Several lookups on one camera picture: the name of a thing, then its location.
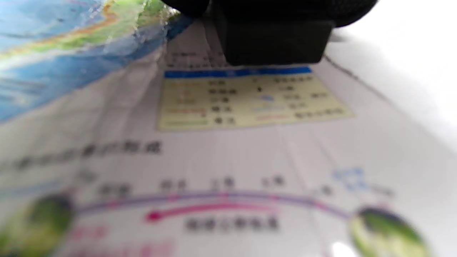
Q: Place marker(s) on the black bar paperweight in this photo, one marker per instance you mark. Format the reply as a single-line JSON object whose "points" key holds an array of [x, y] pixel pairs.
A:
{"points": [[275, 43]]}

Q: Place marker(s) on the person's right hand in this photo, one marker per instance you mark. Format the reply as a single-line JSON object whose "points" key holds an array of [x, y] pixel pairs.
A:
{"points": [[285, 9]]}

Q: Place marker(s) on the colourful world map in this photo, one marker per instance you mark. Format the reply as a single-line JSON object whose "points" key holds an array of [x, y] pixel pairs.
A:
{"points": [[228, 150]]}

